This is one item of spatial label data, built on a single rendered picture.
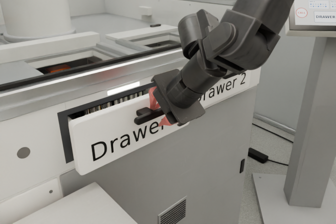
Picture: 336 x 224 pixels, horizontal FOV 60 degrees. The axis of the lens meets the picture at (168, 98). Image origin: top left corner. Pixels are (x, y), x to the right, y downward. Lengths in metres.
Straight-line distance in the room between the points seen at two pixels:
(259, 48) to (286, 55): 1.85
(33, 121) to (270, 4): 0.42
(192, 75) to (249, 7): 0.13
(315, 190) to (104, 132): 1.30
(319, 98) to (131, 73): 0.96
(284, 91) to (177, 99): 1.89
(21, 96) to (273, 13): 0.40
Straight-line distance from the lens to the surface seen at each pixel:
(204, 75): 0.44
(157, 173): 0.81
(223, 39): 0.40
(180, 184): 0.91
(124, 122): 0.58
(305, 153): 1.53
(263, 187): 1.80
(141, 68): 0.64
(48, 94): 0.55
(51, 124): 0.57
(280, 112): 2.43
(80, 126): 0.53
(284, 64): 2.31
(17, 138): 0.56
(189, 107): 0.53
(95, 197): 0.62
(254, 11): 0.41
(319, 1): 1.25
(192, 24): 0.50
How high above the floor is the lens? 1.17
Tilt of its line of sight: 25 degrees down
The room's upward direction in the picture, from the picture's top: straight up
